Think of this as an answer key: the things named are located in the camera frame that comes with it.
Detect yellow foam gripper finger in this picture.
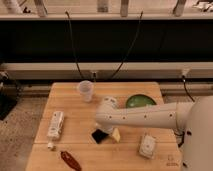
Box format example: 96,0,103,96
111,128,121,142

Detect black rectangular eraser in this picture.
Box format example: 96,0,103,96
92,129,108,144

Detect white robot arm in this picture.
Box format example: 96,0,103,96
95,96,213,171

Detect green ceramic bowl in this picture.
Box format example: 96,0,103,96
126,94,156,108

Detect clear plastic cup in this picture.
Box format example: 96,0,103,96
77,80,94,102

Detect white square packet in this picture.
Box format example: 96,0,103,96
139,134,156,159

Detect white rectangular box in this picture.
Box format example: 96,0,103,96
47,111,64,139

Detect small white cap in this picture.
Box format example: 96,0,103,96
47,142,55,150

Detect black object at left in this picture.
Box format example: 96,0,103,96
0,71,20,121

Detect wall power outlet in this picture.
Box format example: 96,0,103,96
91,71,97,82

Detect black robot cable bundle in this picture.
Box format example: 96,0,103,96
173,75,197,149

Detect right black hanging cable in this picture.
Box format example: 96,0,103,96
107,11,144,81

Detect black hanging cable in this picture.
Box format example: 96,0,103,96
107,11,144,81
65,10,86,81

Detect left black hanging cable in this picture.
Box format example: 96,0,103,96
65,10,86,81

